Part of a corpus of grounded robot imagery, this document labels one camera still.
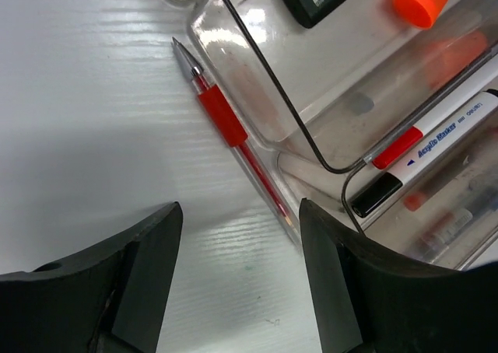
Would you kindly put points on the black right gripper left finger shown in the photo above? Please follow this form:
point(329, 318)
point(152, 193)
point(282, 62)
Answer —
point(109, 297)

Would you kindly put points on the clear acrylic organizer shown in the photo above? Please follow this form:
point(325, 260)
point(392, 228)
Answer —
point(353, 80)

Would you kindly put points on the black cap white marker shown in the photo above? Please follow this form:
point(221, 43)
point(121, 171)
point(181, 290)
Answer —
point(414, 151)

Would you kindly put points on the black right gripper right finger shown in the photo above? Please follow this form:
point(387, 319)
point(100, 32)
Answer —
point(368, 298)

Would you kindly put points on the red gel pen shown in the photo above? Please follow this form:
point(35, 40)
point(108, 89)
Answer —
point(447, 228)

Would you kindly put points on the orange cap black highlighter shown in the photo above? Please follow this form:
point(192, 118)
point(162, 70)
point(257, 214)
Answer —
point(419, 13)

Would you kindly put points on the red pen beside organizer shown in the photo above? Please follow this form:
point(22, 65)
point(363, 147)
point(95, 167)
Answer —
point(231, 130)

